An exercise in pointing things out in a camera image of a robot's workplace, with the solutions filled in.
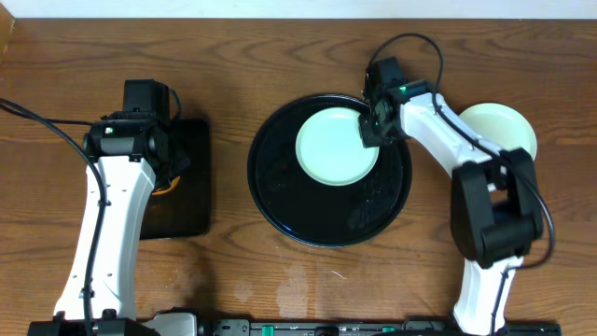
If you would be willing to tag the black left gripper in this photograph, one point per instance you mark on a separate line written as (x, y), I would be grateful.
(173, 164)

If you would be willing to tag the orange green sponge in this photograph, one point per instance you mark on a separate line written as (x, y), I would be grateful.
(167, 189)

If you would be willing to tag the pale green plate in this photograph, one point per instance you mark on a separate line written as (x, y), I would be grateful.
(330, 150)
(501, 125)

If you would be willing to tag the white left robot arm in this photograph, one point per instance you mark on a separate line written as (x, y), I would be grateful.
(129, 160)

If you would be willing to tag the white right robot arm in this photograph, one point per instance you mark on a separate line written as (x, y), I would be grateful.
(496, 211)

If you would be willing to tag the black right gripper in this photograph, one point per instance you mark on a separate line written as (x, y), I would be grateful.
(368, 139)

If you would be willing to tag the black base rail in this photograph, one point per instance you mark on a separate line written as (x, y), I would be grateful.
(243, 327)

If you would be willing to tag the rectangular black tray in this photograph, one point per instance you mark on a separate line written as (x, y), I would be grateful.
(184, 210)

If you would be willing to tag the round black tray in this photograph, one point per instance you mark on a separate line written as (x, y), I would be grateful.
(314, 213)

